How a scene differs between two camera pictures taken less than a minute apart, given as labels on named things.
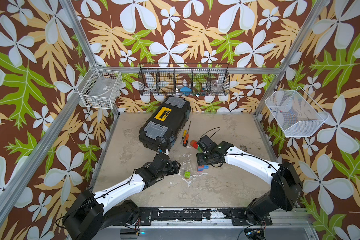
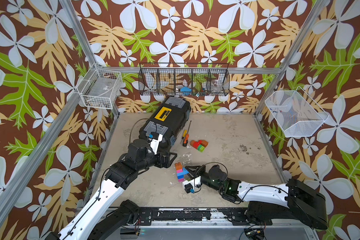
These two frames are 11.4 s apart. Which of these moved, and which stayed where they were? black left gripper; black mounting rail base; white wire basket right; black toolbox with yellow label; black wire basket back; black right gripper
Moved: black right gripper; black left gripper
Stayed: black wire basket back; black toolbox with yellow label; black mounting rail base; white wire basket right
